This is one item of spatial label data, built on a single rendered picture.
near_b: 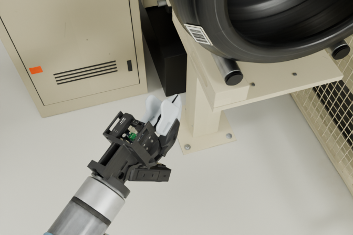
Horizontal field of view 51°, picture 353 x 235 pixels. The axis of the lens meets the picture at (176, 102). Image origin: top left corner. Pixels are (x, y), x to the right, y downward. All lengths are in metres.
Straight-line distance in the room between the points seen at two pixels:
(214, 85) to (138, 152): 0.35
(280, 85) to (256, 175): 0.82
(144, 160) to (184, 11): 0.28
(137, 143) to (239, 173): 1.18
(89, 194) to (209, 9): 0.37
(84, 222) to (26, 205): 1.20
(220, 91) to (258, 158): 0.95
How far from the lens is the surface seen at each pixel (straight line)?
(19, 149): 1.93
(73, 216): 0.61
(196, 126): 1.72
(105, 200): 0.60
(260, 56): 0.83
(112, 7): 1.53
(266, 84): 1.00
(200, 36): 0.73
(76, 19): 1.54
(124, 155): 0.62
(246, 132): 1.86
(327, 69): 1.08
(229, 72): 0.85
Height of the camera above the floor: 1.56
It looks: 54 degrees down
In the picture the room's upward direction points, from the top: straight up
